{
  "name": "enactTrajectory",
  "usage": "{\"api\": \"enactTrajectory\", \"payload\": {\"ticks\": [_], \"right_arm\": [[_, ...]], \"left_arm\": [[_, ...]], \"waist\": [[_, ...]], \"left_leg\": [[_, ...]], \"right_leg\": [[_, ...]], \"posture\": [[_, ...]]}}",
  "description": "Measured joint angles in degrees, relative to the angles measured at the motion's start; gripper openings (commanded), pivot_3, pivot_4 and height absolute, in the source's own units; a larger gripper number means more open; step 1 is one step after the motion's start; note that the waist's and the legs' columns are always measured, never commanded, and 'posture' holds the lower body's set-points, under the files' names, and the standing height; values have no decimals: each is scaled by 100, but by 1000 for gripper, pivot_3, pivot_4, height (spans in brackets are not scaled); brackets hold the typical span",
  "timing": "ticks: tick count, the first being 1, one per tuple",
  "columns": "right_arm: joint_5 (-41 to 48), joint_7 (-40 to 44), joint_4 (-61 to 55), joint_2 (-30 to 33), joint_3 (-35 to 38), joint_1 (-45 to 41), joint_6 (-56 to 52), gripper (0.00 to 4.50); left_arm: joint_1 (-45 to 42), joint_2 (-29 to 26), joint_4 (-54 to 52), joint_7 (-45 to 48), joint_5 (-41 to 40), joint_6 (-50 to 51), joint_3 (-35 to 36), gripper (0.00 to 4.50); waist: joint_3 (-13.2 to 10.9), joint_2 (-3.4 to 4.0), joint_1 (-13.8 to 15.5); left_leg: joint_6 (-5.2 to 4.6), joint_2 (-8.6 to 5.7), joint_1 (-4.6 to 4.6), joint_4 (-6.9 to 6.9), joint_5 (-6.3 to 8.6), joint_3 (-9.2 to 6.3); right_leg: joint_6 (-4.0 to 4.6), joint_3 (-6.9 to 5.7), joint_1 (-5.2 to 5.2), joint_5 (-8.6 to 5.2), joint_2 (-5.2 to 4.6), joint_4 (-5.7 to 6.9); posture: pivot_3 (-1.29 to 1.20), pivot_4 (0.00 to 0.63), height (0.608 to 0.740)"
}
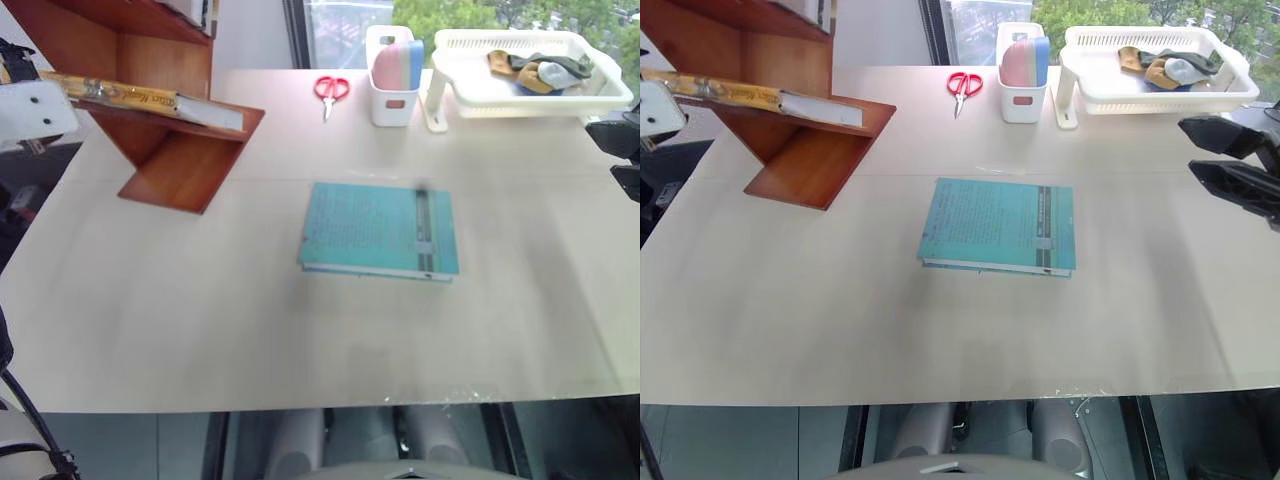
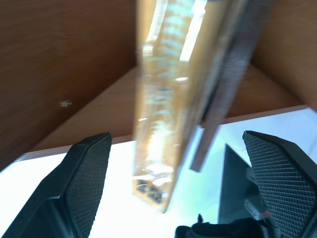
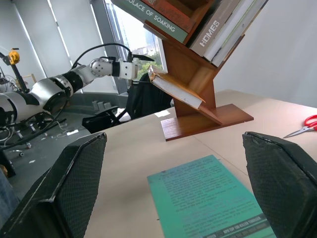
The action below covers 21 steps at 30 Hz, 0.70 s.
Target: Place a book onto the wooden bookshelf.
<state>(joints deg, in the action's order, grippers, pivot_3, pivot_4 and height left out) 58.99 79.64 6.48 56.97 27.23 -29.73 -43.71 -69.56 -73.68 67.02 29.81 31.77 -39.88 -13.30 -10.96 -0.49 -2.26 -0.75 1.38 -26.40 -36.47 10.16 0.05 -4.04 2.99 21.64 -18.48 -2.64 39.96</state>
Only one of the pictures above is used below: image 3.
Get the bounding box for black office chair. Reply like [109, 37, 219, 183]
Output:
[81, 100, 132, 134]
[125, 72, 174, 118]

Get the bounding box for wooden bookshelf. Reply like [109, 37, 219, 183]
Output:
[143, 0, 255, 142]

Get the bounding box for grey-brown Homes book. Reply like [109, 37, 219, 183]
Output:
[190, 0, 242, 58]

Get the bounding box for orange-covered book with white pages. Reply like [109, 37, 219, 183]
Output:
[148, 64, 206, 110]

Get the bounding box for red-orange book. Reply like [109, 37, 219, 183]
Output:
[145, 0, 196, 33]

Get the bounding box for grey-white book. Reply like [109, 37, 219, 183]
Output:
[211, 0, 269, 67]

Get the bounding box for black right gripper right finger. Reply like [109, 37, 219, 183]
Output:
[242, 131, 317, 238]

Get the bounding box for teal book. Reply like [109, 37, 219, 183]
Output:
[147, 155, 277, 238]

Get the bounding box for green Solace of Soaking book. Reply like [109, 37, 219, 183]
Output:
[110, 0, 189, 44]

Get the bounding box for blue jeans leg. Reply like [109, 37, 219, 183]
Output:
[0, 168, 20, 225]

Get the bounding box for yellow device on black stand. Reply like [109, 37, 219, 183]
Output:
[0, 48, 31, 94]

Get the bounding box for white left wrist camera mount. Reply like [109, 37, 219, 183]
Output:
[118, 59, 140, 80]

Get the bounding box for black floor cable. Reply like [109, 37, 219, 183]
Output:
[0, 99, 69, 151]

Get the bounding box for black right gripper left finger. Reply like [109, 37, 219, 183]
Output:
[0, 132, 107, 238]

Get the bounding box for red-handled scissors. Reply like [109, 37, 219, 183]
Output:
[283, 114, 317, 139]

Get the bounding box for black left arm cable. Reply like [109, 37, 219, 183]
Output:
[71, 43, 133, 70]

